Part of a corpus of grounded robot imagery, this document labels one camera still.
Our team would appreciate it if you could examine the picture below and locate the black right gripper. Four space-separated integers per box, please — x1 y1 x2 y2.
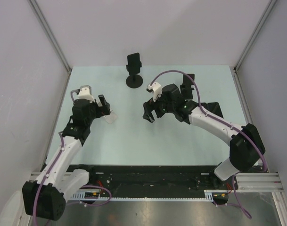
143 89 175 122

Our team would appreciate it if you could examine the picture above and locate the white phone stand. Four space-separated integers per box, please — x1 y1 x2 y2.
103 111 117 124

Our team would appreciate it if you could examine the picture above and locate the black pole phone stand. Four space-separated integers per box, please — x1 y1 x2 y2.
126 64 143 89

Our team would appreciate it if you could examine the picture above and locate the black folding phone stand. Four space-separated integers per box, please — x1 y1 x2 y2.
180 75 194 100

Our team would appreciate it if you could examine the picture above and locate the black smartphone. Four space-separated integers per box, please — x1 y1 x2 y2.
127 52 141 66

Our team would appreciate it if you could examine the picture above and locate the blue-edged smartphone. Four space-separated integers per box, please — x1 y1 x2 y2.
201 102 223 118

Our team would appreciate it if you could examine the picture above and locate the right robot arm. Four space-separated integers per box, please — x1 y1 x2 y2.
143 82 265 189

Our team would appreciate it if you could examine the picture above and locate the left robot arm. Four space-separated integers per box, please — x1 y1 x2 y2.
22 94 111 221

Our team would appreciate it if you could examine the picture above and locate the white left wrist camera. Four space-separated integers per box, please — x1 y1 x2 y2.
78 85 95 102

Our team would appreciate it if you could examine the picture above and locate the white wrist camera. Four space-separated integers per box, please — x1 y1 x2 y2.
147 82 162 102
78 85 95 102

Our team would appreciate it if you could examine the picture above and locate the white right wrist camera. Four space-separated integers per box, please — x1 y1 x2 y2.
147 82 162 102

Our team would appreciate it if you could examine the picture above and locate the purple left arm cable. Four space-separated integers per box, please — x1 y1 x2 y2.
70 89 82 102

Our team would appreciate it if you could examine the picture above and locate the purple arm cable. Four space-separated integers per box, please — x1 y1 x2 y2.
70 89 82 102
150 70 205 113

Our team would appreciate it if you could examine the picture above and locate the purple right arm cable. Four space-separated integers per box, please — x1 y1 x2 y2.
150 70 205 113

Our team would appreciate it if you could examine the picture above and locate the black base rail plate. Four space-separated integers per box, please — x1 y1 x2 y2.
67 164 236 198

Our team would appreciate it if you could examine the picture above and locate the aluminium corner post right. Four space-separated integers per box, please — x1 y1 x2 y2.
233 0 278 71

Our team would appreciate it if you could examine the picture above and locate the aluminium corner post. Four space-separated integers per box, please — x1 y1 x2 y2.
27 0 72 75
233 0 278 71

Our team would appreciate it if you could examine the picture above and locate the aluminium corner post left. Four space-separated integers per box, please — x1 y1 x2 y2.
27 0 72 75

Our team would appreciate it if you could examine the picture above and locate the white slotted cable duct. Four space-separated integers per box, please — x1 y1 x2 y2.
69 190 229 202

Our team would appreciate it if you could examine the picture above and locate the aluminium frame rail right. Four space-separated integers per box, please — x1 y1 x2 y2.
204 173 282 193

